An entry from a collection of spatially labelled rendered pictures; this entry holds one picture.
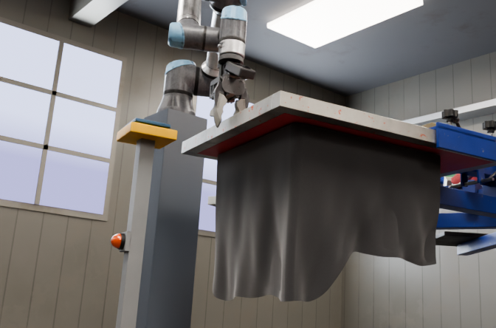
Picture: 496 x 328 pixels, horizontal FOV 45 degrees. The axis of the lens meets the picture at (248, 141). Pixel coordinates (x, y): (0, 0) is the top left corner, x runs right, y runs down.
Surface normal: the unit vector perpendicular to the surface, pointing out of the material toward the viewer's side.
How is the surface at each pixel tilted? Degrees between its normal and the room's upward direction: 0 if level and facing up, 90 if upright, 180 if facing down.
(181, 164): 90
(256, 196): 91
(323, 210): 93
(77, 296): 90
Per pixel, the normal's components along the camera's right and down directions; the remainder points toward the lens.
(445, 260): -0.78, -0.22
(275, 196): -0.93, -0.07
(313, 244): 0.53, -0.04
